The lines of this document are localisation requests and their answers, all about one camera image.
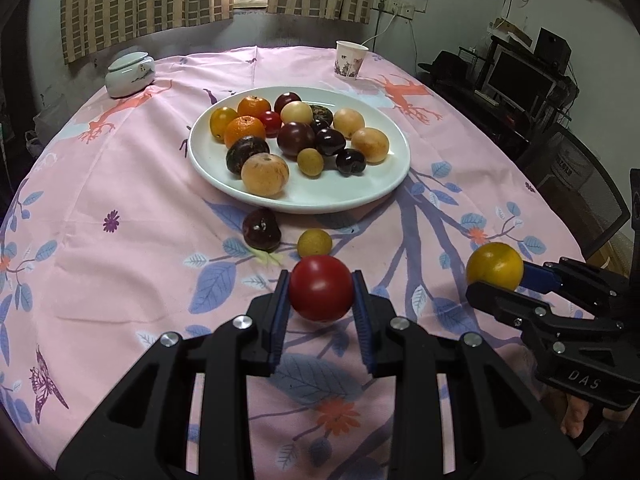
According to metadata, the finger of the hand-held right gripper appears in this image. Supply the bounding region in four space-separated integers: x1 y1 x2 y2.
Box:
522 257 601 302
466 281 557 335

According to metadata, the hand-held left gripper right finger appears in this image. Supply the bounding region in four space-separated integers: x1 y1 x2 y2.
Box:
351 270 586 480

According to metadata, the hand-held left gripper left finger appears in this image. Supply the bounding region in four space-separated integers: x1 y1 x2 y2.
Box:
57 270 292 480

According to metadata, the yellow plum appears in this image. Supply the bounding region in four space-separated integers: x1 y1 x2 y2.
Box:
209 106 240 140
466 242 525 292

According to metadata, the white oval plate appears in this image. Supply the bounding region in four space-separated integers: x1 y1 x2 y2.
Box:
188 85 412 215

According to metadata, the large tan peach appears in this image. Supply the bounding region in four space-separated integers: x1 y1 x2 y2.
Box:
240 153 291 198

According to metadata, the small yellow-green fruit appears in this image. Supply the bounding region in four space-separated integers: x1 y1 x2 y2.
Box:
297 148 325 179
297 228 333 259

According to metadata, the large dark passion fruit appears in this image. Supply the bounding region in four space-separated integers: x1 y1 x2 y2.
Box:
225 137 270 176

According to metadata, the tan round fruit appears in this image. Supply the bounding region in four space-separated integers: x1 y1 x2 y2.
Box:
351 127 390 164

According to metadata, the large dark red plum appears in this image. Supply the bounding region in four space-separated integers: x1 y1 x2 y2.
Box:
276 122 316 158

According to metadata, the pale yellow peach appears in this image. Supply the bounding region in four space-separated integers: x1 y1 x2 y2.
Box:
280 101 314 126

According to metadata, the person's right hand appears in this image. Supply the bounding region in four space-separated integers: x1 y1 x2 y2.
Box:
542 385 602 439

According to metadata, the black mesh office chair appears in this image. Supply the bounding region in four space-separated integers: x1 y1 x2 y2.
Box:
517 122 632 261

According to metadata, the pink printed tablecloth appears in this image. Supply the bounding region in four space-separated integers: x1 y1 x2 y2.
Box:
0 45 588 480

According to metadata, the large orange mandarin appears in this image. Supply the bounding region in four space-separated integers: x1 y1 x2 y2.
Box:
223 115 267 150

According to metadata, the small red cherry tomato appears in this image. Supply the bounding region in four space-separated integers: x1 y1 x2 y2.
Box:
258 110 283 138

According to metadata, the tan oval fruit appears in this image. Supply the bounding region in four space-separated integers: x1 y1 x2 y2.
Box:
332 108 365 139

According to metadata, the computer monitor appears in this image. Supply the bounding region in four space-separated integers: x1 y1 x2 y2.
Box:
482 45 558 111

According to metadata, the small dark passion fruit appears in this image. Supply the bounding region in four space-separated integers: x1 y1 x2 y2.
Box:
307 103 335 126

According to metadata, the small orange mandarin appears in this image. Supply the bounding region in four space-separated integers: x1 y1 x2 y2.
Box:
236 95 272 120

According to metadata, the black hat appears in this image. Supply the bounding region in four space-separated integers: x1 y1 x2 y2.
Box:
417 50 481 81

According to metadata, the black speaker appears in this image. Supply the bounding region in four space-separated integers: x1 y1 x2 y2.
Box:
534 27 572 66

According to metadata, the cardboard box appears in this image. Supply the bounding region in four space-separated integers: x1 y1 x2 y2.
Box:
492 19 533 43

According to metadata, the printed paper cup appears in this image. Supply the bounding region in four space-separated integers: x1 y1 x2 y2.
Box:
334 40 370 82

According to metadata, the white ceramic lidded jar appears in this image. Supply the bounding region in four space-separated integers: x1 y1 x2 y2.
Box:
104 51 157 99

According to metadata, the white power cable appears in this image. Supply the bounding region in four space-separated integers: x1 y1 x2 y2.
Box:
361 11 396 45

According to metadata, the white wall power strip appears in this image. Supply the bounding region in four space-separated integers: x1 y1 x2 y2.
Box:
372 0 416 21

